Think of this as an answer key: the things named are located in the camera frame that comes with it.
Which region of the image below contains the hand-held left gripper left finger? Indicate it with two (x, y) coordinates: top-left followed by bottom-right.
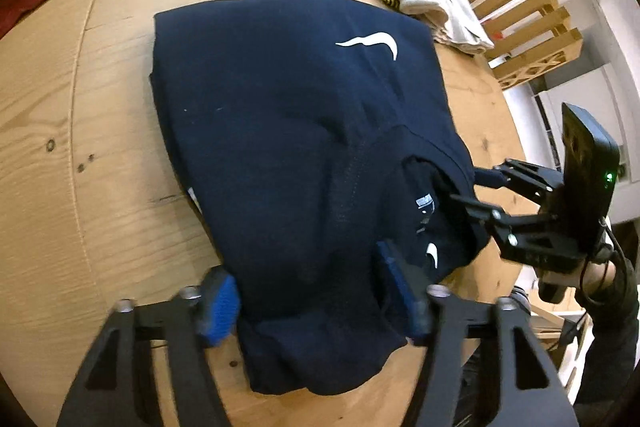
(57, 266), (242, 427)

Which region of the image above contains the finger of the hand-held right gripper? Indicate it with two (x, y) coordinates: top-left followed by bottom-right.
(448, 192), (562, 266)
(474, 158), (567, 208)

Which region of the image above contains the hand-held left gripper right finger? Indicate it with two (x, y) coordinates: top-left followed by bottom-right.
(376, 238), (577, 427)

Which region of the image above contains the navy blue sweatshirt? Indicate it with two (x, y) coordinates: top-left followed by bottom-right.
(149, 0), (489, 396)

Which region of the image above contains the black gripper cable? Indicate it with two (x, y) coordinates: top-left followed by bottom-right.
(597, 216), (632, 288)

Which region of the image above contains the person's right forearm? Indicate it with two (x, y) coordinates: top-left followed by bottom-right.
(572, 252), (640, 409)

